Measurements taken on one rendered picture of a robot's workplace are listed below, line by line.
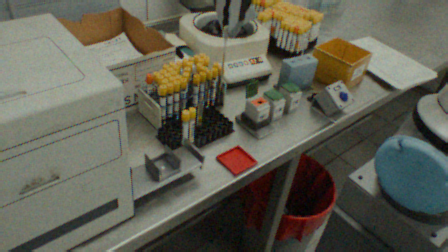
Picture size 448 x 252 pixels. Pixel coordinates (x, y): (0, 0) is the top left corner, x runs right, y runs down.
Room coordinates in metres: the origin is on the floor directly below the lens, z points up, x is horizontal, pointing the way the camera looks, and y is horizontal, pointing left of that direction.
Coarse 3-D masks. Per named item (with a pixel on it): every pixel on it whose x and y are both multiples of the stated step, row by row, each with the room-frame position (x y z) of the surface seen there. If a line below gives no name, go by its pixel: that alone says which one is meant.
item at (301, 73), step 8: (304, 56) 0.97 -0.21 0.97; (312, 56) 0.97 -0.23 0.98; (288, 64) 0.91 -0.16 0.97; (296, 64) 0.91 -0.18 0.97; (304, 64) 0.93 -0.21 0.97; (312, 64) 0.94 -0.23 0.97; (280, 72) 0.93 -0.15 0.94; (288, 72) 0.90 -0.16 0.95; (296, 72) 0.91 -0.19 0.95; (304, 72) 0.93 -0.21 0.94; (312, 72) 0.95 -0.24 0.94; (280, 80) 0.92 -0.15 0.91; (288, 80) 0.90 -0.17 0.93; (296, 80) 0.92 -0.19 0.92; (304, 80) 0.94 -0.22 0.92; (312, 80) 0.96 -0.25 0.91; (304, 88) 0.94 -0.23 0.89; (312, 88) 0.95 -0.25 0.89
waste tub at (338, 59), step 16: (320, 48) 1.06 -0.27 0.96; (336, 48) 1.13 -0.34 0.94; (352, 48) 1.09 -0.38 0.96; (320, 64) 1.02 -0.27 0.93; (336, 64) 0.98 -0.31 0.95; (352, 64) 0.96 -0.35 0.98; (368, 64) 1.05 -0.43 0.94; (320, 80) 1.01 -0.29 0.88; (336, 80) 0.97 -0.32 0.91; (352, 80) 0.99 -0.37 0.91
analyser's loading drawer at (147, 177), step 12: (192, 144) 0.58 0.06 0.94; (144, 156) 0.52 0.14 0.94; (156, 156) 0.54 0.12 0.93; (168, 156) 0.54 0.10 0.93; (180, 156) 0.56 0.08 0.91; (192, 156) 0.57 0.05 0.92; (204, 156) 0.55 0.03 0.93; (132, 168) 0.51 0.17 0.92; (144, 168) 0.52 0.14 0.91; (156, 168) 0.49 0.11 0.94; (168, 168) 0.52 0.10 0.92; (180, 168) 0.52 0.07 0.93; (192, 168) 0.53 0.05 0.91; (144, 180) 0.48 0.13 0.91; (156, 180) 0.49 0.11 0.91; (168, 180) 0.49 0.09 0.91; (144, 192) 0.46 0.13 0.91
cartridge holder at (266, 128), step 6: (240, 114) 0.77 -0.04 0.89; (240, 120) 0.75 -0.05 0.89; (246, 120) 0.73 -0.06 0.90; (252, 120) 0.72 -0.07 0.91; (264, 120) 0.73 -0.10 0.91; (246, 126) 0.73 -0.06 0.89; (252, 126) 0.72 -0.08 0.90; (258, 126) 0.72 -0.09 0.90; (264, 126) 0.73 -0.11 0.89; (270, 126) 0.74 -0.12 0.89; (252, 132) 0.71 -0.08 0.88; (258, 132) 0.71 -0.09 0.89; (264, 132) 0.71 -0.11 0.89; (270, 132) 0.72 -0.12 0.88
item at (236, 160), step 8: (224, 152) 0.63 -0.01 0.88; (232, 152) 0.64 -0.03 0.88; (240, 152) 0.64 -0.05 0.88; (224, 160) 0.61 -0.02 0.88; (232, 160) 0.61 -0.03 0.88; (240, 160) 0.61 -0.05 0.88; (248, 160) 0.62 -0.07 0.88; (256, 160) 0.61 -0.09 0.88; (232, 168) 0.58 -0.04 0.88; (240, 168) 0.59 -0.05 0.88; (248, 168) 0.59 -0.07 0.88
